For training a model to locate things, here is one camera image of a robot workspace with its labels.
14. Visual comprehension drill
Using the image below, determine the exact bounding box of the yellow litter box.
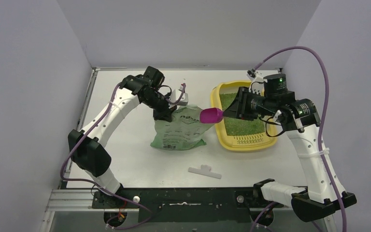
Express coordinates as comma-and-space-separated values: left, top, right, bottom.
210, 81, 278, 152

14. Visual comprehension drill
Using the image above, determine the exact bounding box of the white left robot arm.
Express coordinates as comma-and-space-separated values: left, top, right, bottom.
68, 66, 176, 207

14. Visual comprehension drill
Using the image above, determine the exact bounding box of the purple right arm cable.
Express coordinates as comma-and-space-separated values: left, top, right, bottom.
249, 46, 348, 232

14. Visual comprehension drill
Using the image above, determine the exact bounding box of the green litter in box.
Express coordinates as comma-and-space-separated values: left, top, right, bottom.
219, 92, 265, 136

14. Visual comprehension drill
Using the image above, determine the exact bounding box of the white bag sealing clip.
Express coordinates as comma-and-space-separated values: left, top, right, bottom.
188, 165, 222, 179

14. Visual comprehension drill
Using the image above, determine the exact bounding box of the green cat litter bag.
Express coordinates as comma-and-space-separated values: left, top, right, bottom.
150, 105, 213, 150

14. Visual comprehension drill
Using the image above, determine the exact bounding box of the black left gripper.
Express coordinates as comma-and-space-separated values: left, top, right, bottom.
143, 91, 177, 122

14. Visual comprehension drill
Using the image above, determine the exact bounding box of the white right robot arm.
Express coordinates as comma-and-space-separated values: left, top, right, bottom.
223, 74, 357, 222

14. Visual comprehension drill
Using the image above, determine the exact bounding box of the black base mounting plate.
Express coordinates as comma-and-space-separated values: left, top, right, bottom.
92, 187, 268, 223

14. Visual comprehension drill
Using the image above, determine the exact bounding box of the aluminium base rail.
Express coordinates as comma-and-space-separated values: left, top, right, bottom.
40, 189, 337, 232

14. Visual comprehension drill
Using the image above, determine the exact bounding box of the magenta plastic scoop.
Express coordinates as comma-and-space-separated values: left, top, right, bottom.
199, 107, 223, 124

